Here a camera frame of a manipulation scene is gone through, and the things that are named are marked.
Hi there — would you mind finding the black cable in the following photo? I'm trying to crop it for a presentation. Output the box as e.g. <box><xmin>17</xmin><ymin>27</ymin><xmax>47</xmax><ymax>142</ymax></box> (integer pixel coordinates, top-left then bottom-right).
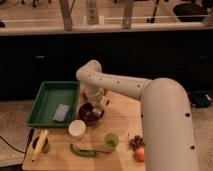
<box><xmin>0</xmin><ymin>127</ymin><xmax>36</xmax><ymax>158</ymax></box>

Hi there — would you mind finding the small dark bowl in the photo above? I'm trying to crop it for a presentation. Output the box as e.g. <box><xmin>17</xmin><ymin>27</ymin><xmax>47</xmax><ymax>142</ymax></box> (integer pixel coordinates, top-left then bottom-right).
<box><xmin>32</xmin><ymin>137</ymin><xmax>50</xmax><ymax>153</ymax></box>

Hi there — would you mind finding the dark purple bowl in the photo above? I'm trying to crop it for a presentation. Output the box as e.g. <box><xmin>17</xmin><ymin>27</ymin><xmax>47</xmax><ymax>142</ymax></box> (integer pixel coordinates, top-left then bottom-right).
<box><xmin>78</xmin><ymin>103</ymin><xmax>104</xmax><ymax>126</ymax></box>

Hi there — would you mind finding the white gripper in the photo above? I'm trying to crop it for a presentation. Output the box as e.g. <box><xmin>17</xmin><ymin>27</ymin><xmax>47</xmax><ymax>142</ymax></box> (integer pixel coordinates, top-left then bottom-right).
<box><xmin>85</xmin><ymin>86</ymin><xmax>109</xmax><ymax>115</ymax></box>

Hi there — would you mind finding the white cup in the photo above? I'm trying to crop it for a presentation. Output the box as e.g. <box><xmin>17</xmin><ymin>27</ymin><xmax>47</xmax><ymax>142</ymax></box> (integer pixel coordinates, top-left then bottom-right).
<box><xmin>68</xmin><ymin>120</ymin><xmax>86</xmax><ymax>139</ymax></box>

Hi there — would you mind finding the green plastic tray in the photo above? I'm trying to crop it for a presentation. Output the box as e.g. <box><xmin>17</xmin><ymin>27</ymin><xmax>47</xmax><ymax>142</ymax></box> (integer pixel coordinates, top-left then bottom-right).
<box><xmin>26</xmin><ymin>81</ymin><xmax>80</xmax><ymax>128</ymax></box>

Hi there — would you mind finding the green pepper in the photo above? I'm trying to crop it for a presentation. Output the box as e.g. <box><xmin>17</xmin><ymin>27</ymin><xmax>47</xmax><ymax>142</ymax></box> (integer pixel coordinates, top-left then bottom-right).
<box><xmin>70</xmin><ymin>144</ymin><xmax>96</xmax><ymax>157</ymax></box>

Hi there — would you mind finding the grey sponge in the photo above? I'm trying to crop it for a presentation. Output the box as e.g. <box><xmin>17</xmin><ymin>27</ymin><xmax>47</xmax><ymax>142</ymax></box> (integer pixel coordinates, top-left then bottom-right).
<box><xmin>53</xmin><ymin>104</ymin><xmax>70</xmax><ymax>122</ymax></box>

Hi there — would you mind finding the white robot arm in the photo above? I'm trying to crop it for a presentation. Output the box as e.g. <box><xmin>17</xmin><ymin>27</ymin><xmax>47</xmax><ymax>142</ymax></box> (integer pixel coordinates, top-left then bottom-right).
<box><xmin>76</xmin><ymin>60</ymin><xmax>199</xmax><ymax>171</ymax></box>

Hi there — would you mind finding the bunch of dark grapes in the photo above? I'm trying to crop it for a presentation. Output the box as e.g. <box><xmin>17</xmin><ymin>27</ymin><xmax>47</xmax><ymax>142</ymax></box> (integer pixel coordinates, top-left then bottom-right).
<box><xmin>129</xmin><ymin>135</ymin><xmax>145</xmax><ymax>151</ymax></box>

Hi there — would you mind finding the orange fruit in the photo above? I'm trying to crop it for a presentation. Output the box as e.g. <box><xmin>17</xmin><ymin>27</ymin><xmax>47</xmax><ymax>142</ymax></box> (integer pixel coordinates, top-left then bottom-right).
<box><xmin>133</xmin><ymin>147</ymin><xmax>145</xmax><ymax>162</ymax></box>

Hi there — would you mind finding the blue black bag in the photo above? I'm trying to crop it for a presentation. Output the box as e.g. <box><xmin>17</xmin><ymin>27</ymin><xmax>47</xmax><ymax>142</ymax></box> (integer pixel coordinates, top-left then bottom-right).
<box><xmin>189</xmin><ymin>91</ymin><xmax>212</xmax><ymax>108</ymax></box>

